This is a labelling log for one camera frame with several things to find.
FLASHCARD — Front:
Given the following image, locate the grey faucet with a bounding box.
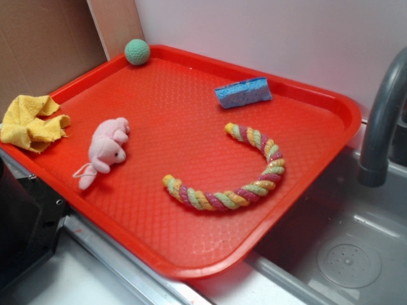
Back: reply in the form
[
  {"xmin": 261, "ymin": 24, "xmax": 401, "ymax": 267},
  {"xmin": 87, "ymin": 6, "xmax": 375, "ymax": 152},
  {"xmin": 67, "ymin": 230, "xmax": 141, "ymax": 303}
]
[{"xmin": 357, "ymin": 48, "xmax": 406, "ymax": 187}]

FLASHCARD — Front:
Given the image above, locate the multicoloured twisted rope toy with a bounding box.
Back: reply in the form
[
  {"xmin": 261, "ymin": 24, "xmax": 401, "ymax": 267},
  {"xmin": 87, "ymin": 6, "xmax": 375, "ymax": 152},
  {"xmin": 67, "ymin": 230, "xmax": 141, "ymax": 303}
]
[{"xmin": 162, "ymin": 123, "xmax": 285, "ymax": 212}]

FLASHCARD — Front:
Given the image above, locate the red plastic tray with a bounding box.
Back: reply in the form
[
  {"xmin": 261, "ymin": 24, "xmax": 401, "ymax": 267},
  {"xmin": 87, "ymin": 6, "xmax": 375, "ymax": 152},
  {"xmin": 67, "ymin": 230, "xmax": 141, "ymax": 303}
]
[{"xmin": 2, "ymin": 46, "xmax": 361, "ymax": 280}]

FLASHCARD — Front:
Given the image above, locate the grey sink basin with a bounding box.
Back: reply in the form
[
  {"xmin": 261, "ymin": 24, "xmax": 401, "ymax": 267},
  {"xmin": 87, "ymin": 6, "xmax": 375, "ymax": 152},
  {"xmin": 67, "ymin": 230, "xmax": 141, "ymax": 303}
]
[{"xmin": 247, "ymin": 149, "xmax": 406, "ymax": 304}]

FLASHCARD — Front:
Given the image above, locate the green textured ball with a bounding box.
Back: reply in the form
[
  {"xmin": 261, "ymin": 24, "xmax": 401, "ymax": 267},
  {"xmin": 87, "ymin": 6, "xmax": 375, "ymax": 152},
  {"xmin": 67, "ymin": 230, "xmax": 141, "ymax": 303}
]
[{"xmin": 125, "ymin": 39, "xmax": 150, "ymax": 65}]

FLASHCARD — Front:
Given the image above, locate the yellow cloth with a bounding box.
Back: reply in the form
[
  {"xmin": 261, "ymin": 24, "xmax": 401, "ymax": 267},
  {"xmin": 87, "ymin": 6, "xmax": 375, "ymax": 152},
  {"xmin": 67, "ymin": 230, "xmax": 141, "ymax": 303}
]
[{"xmin": 1, "ymin": 95, "xmax": 71, "ymax": 154}]

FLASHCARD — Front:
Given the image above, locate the pink plush toy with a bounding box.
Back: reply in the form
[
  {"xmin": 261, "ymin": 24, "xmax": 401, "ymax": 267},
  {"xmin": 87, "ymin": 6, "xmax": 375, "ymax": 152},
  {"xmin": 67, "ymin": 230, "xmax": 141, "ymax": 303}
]
[{"xmin": 72, "ymin": 117, "xmax": 130, "ymax": 191}]

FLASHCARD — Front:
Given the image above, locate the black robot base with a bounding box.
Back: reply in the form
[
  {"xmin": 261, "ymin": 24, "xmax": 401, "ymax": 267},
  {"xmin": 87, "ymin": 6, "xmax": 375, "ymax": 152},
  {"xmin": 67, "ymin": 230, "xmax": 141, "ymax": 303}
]
[{"xmin": 1, "ymin": 161, "xmax": 67, "ymax": 292}]

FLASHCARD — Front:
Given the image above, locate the blue sponge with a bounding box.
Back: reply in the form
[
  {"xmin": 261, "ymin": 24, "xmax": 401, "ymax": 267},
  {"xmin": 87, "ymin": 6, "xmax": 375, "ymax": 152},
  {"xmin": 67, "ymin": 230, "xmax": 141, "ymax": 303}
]
[{"xmin": 214, "ymin": 77, "xmax": 273, "ymax": 109}]

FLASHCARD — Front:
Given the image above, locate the brown cardboard panel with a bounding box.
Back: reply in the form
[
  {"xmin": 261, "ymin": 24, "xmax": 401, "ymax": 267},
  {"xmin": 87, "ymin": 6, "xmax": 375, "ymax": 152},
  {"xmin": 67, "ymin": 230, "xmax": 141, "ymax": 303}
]
[{"xmin": 1, "ymin": 1, "xmax": 106, "ymax": 114}]

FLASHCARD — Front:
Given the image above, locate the light wooden board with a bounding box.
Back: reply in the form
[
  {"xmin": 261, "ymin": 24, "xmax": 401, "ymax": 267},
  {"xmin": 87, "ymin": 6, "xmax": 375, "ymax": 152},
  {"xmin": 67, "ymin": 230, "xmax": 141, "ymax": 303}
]
[{"xmin": 87, "ymin": 0, "xmax": 144, "ymax": 60}]

